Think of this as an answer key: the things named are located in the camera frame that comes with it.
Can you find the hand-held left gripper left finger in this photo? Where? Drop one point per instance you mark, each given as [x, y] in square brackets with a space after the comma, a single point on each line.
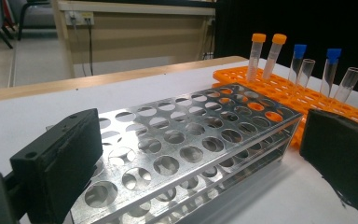
[59, 161]

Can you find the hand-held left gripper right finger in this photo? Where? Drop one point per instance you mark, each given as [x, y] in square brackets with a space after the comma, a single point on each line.
[341, 155]

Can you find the orange plastic test tube rack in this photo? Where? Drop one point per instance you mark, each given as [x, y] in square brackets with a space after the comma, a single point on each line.
[295, 99]

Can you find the blue-capped clear test tube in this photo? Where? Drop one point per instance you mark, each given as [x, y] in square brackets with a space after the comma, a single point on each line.
[333, 56]
[300, 51]

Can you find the orange-capped plastic tube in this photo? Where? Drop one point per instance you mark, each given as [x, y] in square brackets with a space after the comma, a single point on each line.
[272, 59]
[254, 59]

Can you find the metal test tube rack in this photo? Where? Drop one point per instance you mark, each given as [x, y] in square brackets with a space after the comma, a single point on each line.
[180, 146]

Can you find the black curtain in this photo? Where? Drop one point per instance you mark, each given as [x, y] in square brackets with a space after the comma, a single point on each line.
[292, 21]

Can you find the white power outlet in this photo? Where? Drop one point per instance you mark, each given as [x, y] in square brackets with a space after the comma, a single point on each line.
[79, 18]

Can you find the wooden desk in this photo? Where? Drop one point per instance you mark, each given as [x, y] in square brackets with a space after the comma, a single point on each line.
[136, 34]

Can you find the black metal chair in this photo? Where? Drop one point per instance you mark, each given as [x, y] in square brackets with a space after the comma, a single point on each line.
[34, 9]

